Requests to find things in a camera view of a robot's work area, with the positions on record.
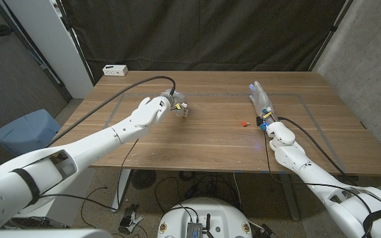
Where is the black floor device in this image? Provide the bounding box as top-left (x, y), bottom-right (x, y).
top-left (259, 223), bottom-right (277, 238)

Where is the round black floor fan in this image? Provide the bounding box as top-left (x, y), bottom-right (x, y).
top-left (130, 169), bottom-right (157, 190)

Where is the thick black right hand cable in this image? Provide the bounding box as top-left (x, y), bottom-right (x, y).
top-left (277, 116), bottom-right (353, 178)

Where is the black floor cable tangle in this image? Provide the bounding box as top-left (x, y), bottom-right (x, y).
top-left (153, 171), bottom-right (243, 214)

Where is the thick black hand cable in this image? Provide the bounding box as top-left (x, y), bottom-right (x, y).
top-left (277, 116), bottom-right (353, 178)
top-left (44, 75), bottom-right (177, 149)

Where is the white pillar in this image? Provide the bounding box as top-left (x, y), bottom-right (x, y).
top-left (3, 0), bottom-right (94, 99)

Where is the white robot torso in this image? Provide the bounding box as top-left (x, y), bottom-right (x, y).
top-left (156, 197), bottom-right (253, 238)

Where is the thick black left hand cable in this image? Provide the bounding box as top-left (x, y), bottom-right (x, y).
top-left (44, 75), bottom-right (177, 149)

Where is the grey ribbed torso module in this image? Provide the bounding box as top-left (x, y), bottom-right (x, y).
top-left (186, 221), bottom-right (204, 238)

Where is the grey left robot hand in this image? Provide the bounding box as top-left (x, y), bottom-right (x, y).
top-left (160, 88), bottom-right (190, 118)

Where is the white power strip box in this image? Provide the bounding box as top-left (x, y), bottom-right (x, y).
top-left (102, 64), bottom-right (128, 77)

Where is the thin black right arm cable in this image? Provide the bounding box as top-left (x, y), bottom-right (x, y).
top-left (263, 130), bottom-right (375, 238)

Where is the grey table leg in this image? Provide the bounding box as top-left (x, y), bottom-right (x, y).
top-left (278, 174), bottom-right (301, 221)

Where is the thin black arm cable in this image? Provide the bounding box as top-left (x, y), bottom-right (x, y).
top-left (38, 138), bottom-right (140, 212)
top-left (263, 130), bottom-right (375, 238)

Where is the blue plastic bin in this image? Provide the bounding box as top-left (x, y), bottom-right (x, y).
top-left (0, 108), bottom-right (62, 156)

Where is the white table leg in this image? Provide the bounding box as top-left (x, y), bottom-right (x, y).
top-left (110, 169), bottom-right (132, 213)

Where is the black and white floor glove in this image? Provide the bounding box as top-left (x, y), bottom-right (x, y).
top-left (118, 204), bottom-right (144, 235)

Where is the black backdrop frame pole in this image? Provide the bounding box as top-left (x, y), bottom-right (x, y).
top-left (309, 0), bottom-right (355, 72)
top-left (54, 0), bottom-right (96, 84)

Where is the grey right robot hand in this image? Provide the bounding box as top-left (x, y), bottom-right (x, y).
top-left (249, 81), bottom-right (278, 124)

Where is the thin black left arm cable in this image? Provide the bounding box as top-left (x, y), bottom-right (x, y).
top-left (38, 138), bottom-right (140, 212)

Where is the black door handle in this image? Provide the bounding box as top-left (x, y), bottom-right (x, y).
top-left (0, 24), bottom-right (14, 37)

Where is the white flat floor panel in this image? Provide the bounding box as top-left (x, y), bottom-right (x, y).
top-left (11, 167), bottom-right (96, 229)

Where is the black backdrop curtain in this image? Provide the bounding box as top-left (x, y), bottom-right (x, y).
top-left (60, 0), bottom-right (355, 80)

